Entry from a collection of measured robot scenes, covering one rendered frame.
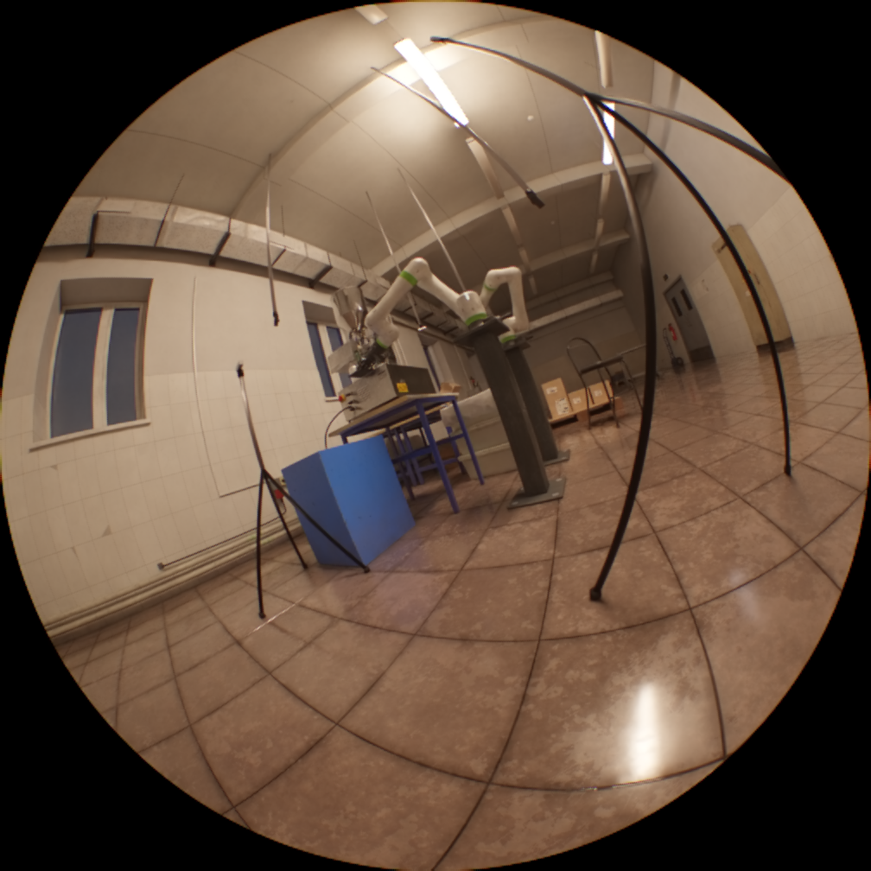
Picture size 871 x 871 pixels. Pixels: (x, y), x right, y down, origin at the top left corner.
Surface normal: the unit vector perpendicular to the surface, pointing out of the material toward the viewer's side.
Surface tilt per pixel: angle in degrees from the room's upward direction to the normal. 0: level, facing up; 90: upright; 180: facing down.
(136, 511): 90
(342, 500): 90
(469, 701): 0
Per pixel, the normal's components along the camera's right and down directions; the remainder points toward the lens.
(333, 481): 0.83, -0.29
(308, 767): -0.33, -0.94
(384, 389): -0.44, 0.16
